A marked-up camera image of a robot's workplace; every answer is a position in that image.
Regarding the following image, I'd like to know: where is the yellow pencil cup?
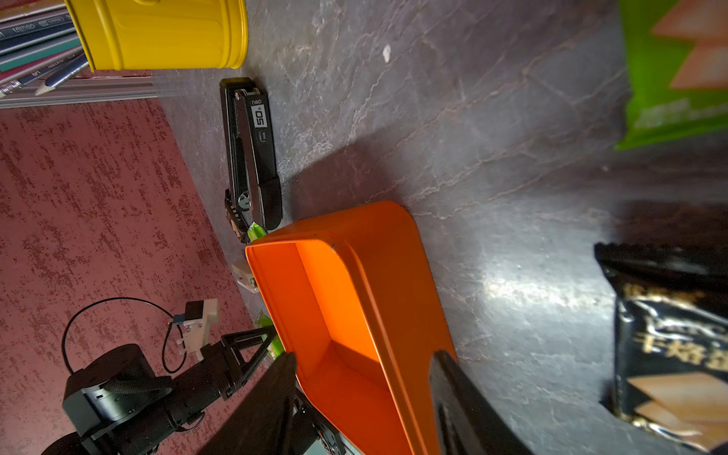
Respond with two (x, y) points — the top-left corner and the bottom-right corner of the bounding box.
(66, 0), (248, 71)

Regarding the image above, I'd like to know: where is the orange storage box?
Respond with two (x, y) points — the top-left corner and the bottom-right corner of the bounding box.
(246, 201), (453, 454)

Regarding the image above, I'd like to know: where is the green cookie packet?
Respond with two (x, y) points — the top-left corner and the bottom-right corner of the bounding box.
(246, 223), (267, 243)
(616, 0), (727, 150)

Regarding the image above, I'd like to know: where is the white object under left arm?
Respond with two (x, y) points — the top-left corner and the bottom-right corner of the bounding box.
(231, 259), (259, 293)

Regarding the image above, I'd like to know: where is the black cookie packet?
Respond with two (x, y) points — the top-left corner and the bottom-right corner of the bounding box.
(225, 190), (250, 245)
(595, 244), (727, 454)

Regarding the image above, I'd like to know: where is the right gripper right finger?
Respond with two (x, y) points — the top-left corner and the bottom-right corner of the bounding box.
(428, 351), (531, 455)

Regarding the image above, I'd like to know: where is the coloured pencils bunch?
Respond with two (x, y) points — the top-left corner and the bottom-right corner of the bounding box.
(1, 1), (88, 98)

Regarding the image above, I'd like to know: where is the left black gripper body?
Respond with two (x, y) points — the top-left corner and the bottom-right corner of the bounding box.
(136, 326), (277, 432)

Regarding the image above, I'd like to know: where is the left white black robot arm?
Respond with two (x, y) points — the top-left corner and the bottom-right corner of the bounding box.
(45, 326), (277, 454)

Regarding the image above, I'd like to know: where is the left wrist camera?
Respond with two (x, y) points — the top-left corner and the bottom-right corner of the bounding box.
(172, 299), (219, 361)

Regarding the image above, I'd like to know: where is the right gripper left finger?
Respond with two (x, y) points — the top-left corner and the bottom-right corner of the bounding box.
(199, 353), (297, 455)

